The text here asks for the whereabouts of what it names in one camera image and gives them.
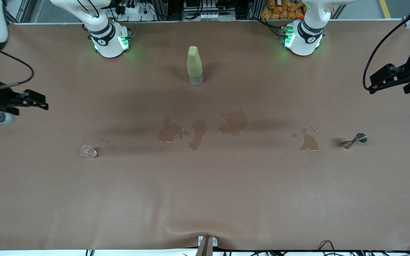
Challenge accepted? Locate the steel double jigger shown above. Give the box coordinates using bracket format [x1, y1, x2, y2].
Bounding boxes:
[341, 132, 368, 150]

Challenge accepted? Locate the clear glass measuring cup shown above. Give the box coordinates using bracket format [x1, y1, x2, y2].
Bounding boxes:
[80, 145, 98, 159]

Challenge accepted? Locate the spilled liquid puddle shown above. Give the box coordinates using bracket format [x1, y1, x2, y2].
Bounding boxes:
[217, 109, 249, 137]
[188, 118, 208, 151]
[158, 116, 190, 144]
[299, 128, 320, 152]

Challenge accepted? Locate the bag of orange snacks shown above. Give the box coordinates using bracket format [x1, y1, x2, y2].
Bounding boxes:
[261, 0, 307, 20]

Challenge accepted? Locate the white power strip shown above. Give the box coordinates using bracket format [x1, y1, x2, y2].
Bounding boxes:
[119, 3, 142, 15]

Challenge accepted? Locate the yellow-green bottle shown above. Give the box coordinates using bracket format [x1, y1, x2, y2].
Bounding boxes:
[187, 46, 204, 86]

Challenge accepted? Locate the white terminal strip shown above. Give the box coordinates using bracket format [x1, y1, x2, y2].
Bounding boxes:
[184, 11, 236, 21]

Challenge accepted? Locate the brown table mat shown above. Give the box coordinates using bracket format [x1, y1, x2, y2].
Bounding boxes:
[0, 20, 410, 251]

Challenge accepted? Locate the black cable loop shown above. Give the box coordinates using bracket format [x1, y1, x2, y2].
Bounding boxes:
[318, 240, 336, 254]

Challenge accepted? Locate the table edge clamp bracket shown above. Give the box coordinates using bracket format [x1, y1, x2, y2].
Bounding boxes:
[196, 235, 218, 256]

